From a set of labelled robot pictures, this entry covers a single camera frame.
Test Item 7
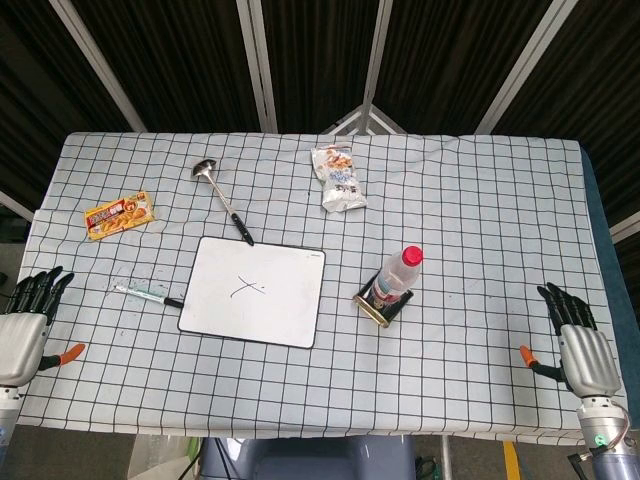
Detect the metal ladle black handle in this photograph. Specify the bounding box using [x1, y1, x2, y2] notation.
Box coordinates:
[190, 158, 255, 247]

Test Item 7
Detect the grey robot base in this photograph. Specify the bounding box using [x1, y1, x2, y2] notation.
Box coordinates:
[198, 435, 417, 480]

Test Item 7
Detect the checked white tablecloth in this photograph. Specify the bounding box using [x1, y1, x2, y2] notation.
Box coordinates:
[0, 131, 630, 444]

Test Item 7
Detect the clear bottle red cap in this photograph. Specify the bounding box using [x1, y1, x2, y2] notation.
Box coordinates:
[371, 244, 425, 304]

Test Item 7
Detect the orange snack packet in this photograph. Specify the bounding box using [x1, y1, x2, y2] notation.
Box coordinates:
[83, 190, 157, 243]

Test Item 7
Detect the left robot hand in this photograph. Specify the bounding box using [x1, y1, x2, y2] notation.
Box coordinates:
[0, 265, 87, 387]

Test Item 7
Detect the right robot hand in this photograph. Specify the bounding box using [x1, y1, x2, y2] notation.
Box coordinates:
[518, 281, 622, 399]

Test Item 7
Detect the white snack bag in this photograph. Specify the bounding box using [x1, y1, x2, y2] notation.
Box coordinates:
[310, 143, 368, 214]

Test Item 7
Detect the black gold tin can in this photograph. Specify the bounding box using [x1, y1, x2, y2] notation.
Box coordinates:
[352, 272, 415, 330]

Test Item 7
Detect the white metal frame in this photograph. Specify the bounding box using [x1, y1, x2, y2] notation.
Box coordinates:
[319, 102, 409, 136]

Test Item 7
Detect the green whiteboard marker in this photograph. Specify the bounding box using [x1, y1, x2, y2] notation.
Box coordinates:
[112, 284, 185, 308]

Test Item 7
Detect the white drawing board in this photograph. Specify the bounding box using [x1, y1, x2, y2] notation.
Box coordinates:
[176, 236, 327, 349]

